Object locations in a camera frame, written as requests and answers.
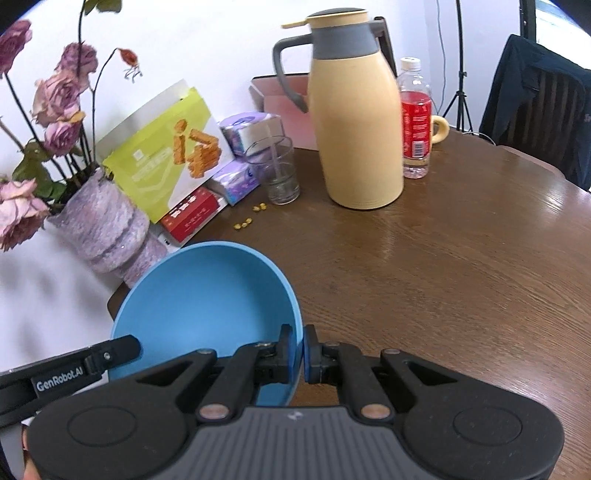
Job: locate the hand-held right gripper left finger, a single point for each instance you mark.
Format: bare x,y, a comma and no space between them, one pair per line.
284,355

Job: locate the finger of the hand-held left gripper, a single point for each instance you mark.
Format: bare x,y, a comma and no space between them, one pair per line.
117,351

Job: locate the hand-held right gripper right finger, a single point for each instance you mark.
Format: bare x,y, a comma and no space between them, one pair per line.
309,355

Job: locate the medium blue bowl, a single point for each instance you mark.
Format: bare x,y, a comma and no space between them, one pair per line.
207,295

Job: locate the person's left hand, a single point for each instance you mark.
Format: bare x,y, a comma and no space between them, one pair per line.
27,452

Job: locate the scattered yellow kernels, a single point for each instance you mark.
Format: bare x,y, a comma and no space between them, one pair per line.
243,225

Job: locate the red box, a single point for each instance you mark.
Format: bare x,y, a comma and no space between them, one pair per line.
189,214

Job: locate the clear drinking glass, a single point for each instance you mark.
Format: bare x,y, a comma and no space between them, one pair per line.
277,184

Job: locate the green snack box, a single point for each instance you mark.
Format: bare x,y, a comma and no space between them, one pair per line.
152,170

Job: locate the yellow thermos jug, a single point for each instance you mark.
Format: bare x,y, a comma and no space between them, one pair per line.
355,138

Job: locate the pink box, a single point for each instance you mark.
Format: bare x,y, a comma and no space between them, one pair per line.
291,124

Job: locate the red label plastic bottle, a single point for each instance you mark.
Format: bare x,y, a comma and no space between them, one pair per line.
415,124

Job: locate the yellow bear mug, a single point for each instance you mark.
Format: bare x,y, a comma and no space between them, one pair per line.
441,131

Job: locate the bunch of dried pink roses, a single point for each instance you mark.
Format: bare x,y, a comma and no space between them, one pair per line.
60,97

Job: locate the black tripod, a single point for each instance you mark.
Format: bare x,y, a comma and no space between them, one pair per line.
461,83

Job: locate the dark wooden slatted chair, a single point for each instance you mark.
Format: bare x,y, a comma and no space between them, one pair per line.
558,124

